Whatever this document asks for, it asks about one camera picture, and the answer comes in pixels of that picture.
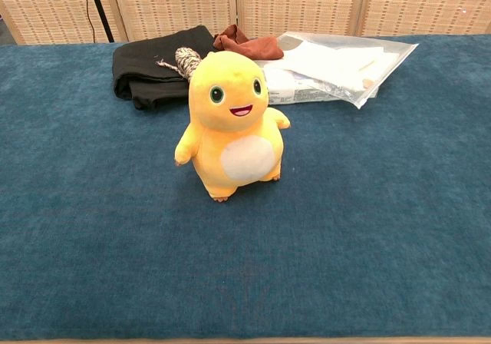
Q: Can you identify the brown crumpled cloth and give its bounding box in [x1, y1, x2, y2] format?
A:
[213, 24, 285, 61]

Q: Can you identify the blue table cloth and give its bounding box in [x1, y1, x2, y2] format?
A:
[0, 34, 491, 341]

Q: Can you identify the black stand pole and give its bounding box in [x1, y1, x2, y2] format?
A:
[84, 0, 116, 44]

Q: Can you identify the white printed package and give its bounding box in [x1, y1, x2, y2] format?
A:
[262, 66, 380, 106]

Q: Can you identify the yellow plush toy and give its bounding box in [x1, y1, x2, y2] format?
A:
[174, 50, 292, 203]

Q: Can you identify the striped braided rope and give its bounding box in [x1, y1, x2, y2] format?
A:
[155, 47, 201, 81]

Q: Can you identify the black folded cloth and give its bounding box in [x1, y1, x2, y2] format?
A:
[112, 25, 219, 111]

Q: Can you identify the clear plastic zip bag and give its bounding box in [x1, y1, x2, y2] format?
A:
[255, 31, 420, 110]

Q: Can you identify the woven bamboo folding screen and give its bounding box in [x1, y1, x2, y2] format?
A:
[0, 0, 491, 45]

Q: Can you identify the black thin cable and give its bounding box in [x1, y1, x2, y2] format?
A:
[76, 0, 97, 45]

